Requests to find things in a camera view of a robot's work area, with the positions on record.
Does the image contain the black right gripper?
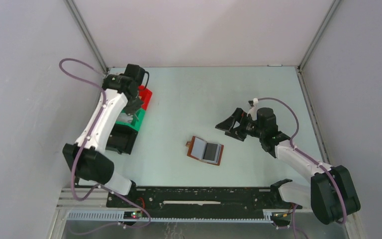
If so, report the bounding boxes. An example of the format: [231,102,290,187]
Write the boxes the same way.
[216,108,265,142]

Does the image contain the brown leather card holder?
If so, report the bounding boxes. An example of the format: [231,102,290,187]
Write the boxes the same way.
[186,136,224,166]

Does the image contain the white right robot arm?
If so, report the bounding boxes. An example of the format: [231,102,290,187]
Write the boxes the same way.
[215,98,361,225]

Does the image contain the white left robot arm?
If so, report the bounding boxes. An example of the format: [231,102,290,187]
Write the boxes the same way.
[63,64,147,208]

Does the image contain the clear card in green bin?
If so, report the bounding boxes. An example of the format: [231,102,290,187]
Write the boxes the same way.
[117,113,135,124]

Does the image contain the red plastic bin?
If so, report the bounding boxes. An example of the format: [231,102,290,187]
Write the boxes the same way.
[138,86,153,111]

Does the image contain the green plastic bin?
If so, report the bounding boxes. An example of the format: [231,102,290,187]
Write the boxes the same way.
[115,109,146,131]

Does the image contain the black plastic bin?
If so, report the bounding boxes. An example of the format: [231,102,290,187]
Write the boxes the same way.
[106,124,138,155]

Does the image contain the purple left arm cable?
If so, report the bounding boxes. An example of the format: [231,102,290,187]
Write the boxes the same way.
[58,58,152,236]

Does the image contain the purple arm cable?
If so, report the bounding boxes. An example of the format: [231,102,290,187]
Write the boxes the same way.
[58,58,152,236]
[253,97,349,239]

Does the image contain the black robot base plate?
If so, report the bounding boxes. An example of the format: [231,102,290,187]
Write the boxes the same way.
[126,182,293,221]

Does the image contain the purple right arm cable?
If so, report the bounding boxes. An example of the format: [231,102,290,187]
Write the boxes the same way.
[253,97,349,239]

